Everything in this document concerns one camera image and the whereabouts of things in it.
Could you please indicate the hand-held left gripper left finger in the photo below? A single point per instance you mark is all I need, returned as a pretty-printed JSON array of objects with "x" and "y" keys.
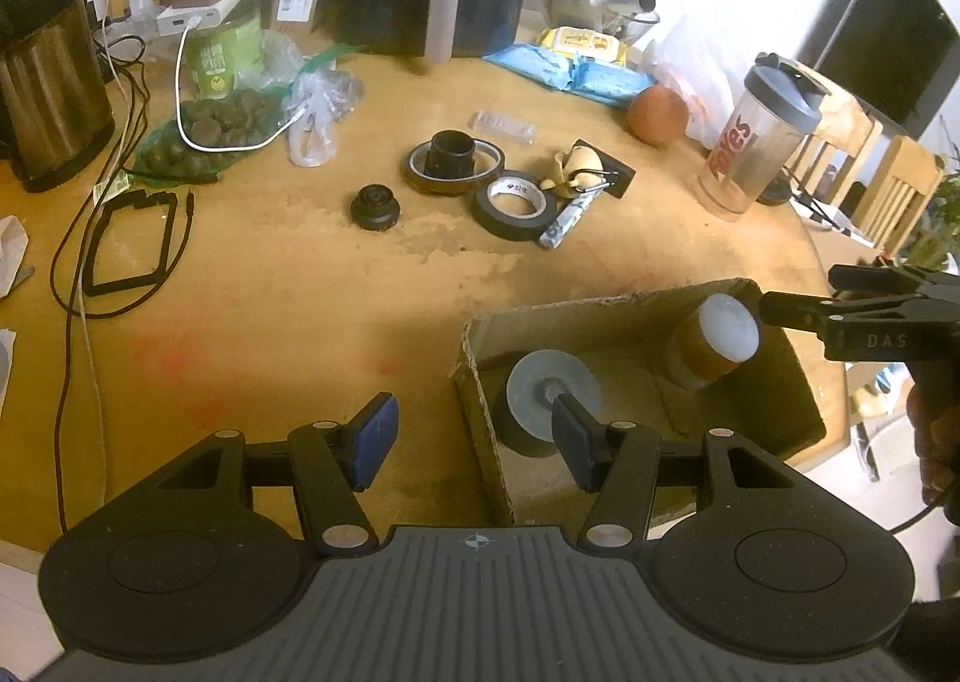
[{"x": 375, "y": 438}]

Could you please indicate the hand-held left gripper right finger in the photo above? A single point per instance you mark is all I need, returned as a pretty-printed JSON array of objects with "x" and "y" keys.
[{"x": 574, "y": 442}]

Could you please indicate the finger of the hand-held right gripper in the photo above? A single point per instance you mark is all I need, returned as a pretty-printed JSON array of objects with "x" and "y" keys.
[
  {"x": 802, "y": 310},
  {"x": 870, "y": 277}
]

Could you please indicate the grey tape roll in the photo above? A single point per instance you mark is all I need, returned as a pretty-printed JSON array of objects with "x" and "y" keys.
[{"x": 529, "y": 389}]

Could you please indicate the cardboard box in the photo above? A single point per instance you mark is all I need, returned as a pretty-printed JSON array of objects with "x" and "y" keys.
[{"x": 787, "y": 397}]

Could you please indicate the amber jar with white lid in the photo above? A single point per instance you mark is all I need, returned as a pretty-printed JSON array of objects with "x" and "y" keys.
[{"x": 712, "y": 344}]

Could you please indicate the black tape roll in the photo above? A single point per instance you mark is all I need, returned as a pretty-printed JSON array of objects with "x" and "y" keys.
[{"x": 517, "y": 220}]

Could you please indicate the thin amber tape roll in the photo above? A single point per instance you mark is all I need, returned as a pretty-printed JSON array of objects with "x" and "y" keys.
[{"x": 420, "y": 181}]

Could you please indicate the black plastic cylinder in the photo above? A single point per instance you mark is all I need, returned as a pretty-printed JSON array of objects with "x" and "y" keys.
[{"x": 452, "y": 153}]

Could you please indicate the person's right hand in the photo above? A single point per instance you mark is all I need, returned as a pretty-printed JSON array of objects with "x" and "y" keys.
[{"x": 936, "y": 427}]

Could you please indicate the green potted plant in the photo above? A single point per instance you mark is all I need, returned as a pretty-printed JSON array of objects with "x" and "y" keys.
[{"x": 943, "y": 217}]

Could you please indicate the wooden chair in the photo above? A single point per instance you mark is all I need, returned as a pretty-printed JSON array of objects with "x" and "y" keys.
[{"x": 885, "y": 179}]

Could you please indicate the clear shaker bottle grey lid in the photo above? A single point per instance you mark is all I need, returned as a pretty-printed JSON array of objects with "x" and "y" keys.
[{"x": 750, "y": 142}]

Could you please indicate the white and blue tube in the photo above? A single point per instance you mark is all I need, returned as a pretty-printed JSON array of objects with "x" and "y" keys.
[{"x": 566, "y": 220}]

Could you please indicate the round black lens cap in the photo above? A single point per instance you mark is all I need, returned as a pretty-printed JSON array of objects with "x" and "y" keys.
[{"x": 375, "y": 208}]

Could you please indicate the black monitor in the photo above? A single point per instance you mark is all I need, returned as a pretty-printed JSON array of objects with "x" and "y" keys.
[{"x": 885, "y": 36}]

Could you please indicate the orange fruit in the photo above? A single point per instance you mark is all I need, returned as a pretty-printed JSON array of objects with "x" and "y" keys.
[{"x": 658, "y": 115}]

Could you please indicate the white plastic bag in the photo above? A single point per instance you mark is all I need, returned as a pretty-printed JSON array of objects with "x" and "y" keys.
[{"x": 697, "y": 74}]

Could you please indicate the beige item on black card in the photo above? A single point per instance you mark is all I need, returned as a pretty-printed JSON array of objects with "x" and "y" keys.
[{"x": 581, "y": 164}]

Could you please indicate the clear plastic case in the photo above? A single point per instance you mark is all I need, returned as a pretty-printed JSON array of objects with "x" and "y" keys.
[{"x": 501, "y": 127}]

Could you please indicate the crumpled clear plastic bag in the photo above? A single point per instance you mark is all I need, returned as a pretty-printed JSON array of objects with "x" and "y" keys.
[{"x": 315, "y": 119}]

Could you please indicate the blue wipes packet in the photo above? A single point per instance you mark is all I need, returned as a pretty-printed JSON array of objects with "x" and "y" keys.
[{"x": 570, "y": 70}]

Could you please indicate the yellow wipes packet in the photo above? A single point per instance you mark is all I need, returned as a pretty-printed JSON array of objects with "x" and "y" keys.
[{"x": 581, "y": 44}]

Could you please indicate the bag of dark round fruits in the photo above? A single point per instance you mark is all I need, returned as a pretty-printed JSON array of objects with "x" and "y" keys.
[{"x": 202, "y": 127}]

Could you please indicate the white paper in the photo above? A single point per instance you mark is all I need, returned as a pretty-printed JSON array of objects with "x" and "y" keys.
[{"x": 9, "y": 254}]

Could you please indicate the green round canister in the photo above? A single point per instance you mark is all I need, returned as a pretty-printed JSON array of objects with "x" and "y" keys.
[{"x": 221, "y": 55}]

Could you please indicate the white power bank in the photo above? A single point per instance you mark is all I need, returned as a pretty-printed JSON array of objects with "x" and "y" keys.
[{"x": 210, "y": 3}]

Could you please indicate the steel kettle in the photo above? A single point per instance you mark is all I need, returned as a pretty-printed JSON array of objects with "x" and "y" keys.
[{"x": 49, "y": 66}]

